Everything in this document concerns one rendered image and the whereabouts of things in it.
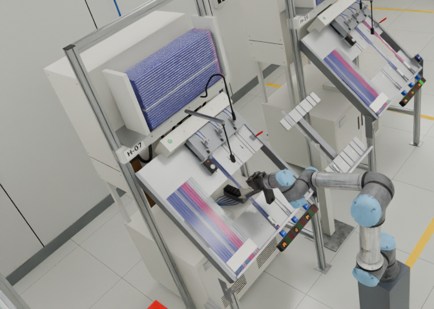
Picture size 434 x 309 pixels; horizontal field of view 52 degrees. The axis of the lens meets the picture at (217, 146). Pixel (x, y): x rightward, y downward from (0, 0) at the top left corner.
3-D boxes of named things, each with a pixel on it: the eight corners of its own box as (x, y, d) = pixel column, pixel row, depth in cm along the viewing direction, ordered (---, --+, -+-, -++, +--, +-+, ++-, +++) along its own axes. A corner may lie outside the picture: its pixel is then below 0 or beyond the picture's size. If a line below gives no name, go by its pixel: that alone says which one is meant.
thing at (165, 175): (259, 148, 256) (263, 144, 251) (179, 224, 222) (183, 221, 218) (220, 106, 258) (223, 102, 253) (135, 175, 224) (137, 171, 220)
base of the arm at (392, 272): (405, 267, 217) (406, 254, 212) (388, 288, 211) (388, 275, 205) (378, 252, 228) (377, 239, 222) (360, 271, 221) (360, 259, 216)
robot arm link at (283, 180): (289, 190, 199) (278, 175, 198) (274, 193, 209) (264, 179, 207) (299, 179, 203) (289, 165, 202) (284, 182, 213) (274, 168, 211)
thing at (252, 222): (307, 194, 251) (310, 192, 248) (232, 278, 218) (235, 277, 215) (283, 169, 252) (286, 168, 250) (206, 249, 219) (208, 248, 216)
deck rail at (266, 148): (308, 195, 254) (314, 191, 249) (306, 197, 253) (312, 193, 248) (222, 105, 259) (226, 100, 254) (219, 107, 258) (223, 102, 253)
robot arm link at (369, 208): (389, 270, 207) (393, 186, 174) (375, 295, 199) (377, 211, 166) (364, 259, 214) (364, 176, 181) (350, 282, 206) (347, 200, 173)
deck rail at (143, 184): (232, 280, 220) (237, 279, 214) (230, 284, 219) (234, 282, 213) (135, 175, 225) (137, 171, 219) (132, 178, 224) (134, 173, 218)
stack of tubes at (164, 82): (222, 77, 238) (210, 29, 222) (153, 129, 212) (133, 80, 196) (206, 73, 246) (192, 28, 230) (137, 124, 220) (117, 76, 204)
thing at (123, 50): (249, 233, 332) (186, 13, 233) (185, 304, 296) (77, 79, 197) (188, 202, 375) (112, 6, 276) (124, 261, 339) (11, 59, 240)
